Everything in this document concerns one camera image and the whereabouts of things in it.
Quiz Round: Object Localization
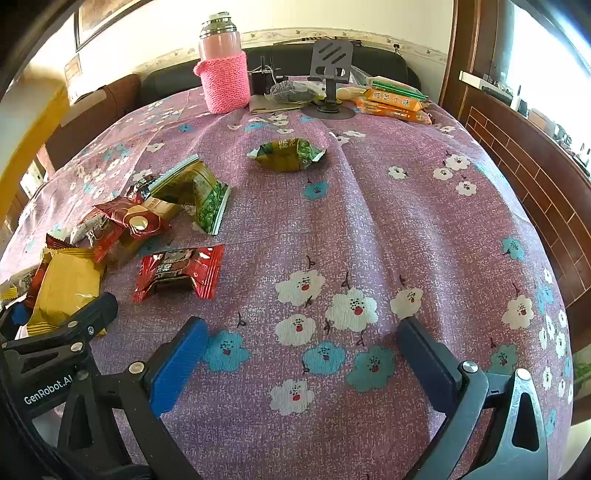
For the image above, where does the purple floral tablecloth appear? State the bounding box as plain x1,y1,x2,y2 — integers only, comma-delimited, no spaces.
0,85,575,480

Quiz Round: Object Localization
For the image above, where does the small black metal object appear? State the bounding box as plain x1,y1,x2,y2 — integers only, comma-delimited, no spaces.
250,56,281,95

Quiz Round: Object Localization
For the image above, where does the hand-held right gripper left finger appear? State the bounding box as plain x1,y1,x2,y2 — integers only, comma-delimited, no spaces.
54,318,209,480

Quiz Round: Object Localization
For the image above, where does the cream snack packet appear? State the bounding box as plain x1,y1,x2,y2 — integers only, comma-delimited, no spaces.
336,85,370,103

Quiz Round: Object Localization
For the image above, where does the framed wall painting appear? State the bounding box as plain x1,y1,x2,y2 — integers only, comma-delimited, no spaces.
74,0,153,51

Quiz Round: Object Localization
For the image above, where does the brown paper notebook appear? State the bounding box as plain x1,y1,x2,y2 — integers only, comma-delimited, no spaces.
249,95,303,116

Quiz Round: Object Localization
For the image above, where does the orange biscuit packet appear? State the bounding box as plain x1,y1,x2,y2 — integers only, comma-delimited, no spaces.
358,88,426,112
355,99,433,126

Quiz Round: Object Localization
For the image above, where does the green white biscuit packet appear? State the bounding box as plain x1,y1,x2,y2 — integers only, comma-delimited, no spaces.
367,76,428,100

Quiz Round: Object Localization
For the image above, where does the yellow cardboard box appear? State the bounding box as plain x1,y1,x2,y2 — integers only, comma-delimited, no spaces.
0,85,70,222

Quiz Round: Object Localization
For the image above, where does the brown wooden cabinet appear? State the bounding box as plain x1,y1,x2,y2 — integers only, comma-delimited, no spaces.
438,0,591,301

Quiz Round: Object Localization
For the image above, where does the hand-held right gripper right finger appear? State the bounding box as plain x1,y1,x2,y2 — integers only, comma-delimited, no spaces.
398,318,551,480

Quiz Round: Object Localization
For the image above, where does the red chocolate snack packet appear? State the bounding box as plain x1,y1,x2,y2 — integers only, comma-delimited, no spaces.
133,244,225,303

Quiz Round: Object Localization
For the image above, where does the large green snack packet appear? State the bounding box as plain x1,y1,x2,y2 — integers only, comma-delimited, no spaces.
150,155,230,237

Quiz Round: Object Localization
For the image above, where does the yellow snack packet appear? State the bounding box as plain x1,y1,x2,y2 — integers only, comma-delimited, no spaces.
25,248,108,337

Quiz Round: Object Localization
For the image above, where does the brown armchair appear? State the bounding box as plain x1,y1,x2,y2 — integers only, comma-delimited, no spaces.
44,73,141,171

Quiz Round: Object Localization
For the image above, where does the black sofa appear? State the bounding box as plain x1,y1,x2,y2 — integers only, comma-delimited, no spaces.
139,41,422,107

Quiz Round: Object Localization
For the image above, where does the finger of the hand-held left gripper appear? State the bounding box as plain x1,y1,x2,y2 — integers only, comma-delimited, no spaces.
0,292,119,355
0,300,34,343

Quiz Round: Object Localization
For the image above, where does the red gold nougat packet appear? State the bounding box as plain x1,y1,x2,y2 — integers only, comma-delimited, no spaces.
93,195,170,241
91,230,124,265

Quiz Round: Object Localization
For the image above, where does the clear bag of dark snacks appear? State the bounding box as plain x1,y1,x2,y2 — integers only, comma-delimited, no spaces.
269,79,326,103

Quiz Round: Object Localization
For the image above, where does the wall switch plate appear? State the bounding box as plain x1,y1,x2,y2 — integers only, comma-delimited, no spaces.
64,54,85,88

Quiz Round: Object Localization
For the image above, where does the dark red white snack packet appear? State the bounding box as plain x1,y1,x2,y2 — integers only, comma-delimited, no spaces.
124,172,158,204

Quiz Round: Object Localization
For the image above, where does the pink bottle with knitted sleeve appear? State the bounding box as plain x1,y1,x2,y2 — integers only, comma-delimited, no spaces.
193,13,251,114

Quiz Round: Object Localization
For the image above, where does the dark grey phone stand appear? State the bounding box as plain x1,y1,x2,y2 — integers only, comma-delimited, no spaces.
301,39,358,121

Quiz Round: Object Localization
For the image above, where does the small green snack packet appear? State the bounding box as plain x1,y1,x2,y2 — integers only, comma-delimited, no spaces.
248,137,327,173

